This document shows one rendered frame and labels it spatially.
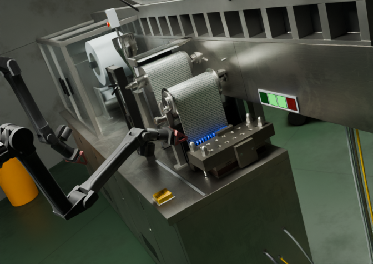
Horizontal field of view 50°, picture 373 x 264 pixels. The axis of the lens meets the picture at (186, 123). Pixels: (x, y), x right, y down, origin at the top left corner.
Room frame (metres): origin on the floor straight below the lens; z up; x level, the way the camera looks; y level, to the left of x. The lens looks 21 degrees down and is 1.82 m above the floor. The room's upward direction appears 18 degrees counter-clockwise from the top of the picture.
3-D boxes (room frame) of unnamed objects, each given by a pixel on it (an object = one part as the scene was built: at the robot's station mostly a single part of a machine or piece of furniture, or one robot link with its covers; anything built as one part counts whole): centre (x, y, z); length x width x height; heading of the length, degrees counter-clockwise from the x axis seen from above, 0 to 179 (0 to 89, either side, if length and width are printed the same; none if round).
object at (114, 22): (2.36, 0.22, 1.66); 0.07 x 0.07 x 0.10; 9
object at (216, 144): (1.73, -0.17, 1.00); 0.40 x 0.16 x 0.06; 112
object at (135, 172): (2.72, 0.36, 0.88); 2.52 x 0.66 x 0.04; 22
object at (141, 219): (2.73, 0.34, 0.43); 2.52 x 0.64 x 0.86; 22
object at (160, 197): (1.60, 0.20, 0.91); 0.07 x 0.07 x 0.02; 22
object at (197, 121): (1.82, -0.09, 1.11); 0.23 x 0.01 x 0.18; 112
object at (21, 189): (4.11, 1.96, 0.28); 0.37 x 0.36 x 0.57; 135
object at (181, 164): (1.85, 0.09, 1.05); 0.06 x 0.05 x 0.31; 112
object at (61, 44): (3.30, 0.58, 1.25); 1.19 x 0.57 x 0.70; 22
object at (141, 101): (2.55, 0.21, 1.19); 0.14 x 0.14 x 0.57
